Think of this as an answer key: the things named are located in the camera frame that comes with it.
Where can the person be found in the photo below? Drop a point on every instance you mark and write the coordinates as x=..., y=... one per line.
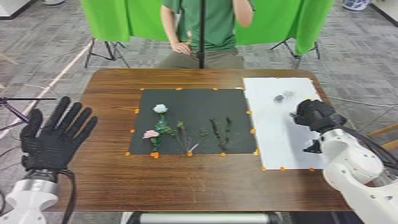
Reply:
x=220, y=23

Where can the pale grey bar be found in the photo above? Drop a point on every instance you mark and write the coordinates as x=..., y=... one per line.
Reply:
x=202, y=218

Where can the green sprig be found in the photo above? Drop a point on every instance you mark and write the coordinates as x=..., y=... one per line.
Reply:
x=228, y=122
x=182, y=130
x=218, y=133

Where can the black tripod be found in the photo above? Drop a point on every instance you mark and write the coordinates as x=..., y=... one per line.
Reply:
x=19, y=110

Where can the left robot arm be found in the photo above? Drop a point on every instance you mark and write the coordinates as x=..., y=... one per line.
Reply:
x=29, y=200

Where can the black pole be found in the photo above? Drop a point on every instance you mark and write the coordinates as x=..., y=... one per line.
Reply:
x=202, y=33

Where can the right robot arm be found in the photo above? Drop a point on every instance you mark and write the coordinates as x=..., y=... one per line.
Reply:
x=356, y=173

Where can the blue white vase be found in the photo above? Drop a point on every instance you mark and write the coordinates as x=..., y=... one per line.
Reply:
x=356, y=4

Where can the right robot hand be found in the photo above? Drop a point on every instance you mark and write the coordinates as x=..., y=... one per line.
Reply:
x=317, y=115

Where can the white flower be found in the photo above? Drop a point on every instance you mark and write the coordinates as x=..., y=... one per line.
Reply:
x=161, y=108

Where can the pink flower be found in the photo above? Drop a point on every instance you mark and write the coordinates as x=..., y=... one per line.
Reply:
x=150, y=134

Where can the dark mat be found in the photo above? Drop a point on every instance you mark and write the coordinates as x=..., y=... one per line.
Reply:
x=198, y=106

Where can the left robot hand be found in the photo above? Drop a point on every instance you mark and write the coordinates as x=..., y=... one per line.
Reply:
x=52, y=143

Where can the pale grey flower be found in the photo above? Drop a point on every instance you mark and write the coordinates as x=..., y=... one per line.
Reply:
x=280, y=98

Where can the white sheet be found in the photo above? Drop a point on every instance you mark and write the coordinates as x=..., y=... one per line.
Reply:
x=278, y=133

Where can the black cloth stand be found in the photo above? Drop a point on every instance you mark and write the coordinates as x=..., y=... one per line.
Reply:
x=109, y=50
x=296, y=53

